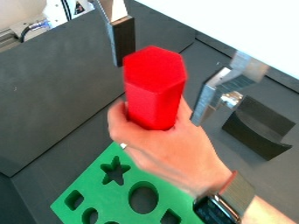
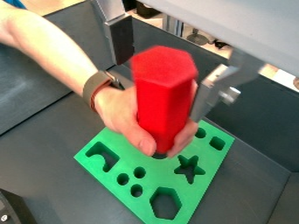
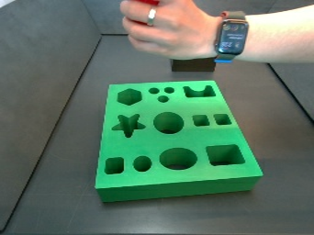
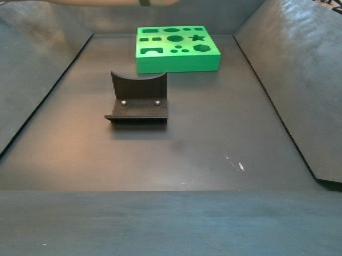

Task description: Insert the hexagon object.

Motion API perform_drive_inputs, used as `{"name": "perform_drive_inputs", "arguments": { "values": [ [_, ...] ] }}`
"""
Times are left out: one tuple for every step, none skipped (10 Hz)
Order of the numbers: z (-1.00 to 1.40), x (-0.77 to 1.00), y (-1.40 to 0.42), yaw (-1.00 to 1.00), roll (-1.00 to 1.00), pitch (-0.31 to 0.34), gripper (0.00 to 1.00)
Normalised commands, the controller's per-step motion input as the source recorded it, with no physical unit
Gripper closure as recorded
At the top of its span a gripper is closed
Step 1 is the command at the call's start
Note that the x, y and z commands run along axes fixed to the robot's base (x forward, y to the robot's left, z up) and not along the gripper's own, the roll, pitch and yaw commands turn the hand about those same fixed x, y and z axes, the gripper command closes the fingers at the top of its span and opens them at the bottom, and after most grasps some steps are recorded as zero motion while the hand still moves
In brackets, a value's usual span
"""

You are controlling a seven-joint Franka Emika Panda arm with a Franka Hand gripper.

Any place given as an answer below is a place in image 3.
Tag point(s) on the bare right forearm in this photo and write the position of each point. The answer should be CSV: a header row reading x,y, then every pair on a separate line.
x,y
281,37

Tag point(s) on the bare right hand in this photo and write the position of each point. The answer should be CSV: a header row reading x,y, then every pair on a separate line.
x,y
184,31

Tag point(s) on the green shape sorter block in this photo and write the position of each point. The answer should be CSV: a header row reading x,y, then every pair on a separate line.
x,y
171,143

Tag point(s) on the smartwatch with grey band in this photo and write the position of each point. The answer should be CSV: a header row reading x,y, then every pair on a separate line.
x,y
232,36

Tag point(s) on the dark brown box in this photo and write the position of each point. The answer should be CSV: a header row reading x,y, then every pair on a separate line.
x,y
196,65

